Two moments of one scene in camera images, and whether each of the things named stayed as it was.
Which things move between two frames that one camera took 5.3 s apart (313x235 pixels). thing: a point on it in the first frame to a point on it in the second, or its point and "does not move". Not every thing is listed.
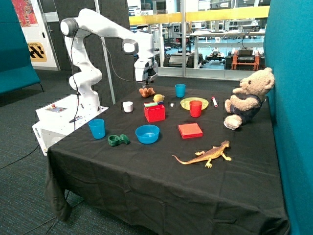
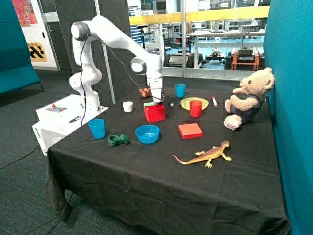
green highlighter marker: (152, 104) does not move
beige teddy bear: (249, 98) does not move
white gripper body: (145, 68) to (155, 84)
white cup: (127, 106) does not move
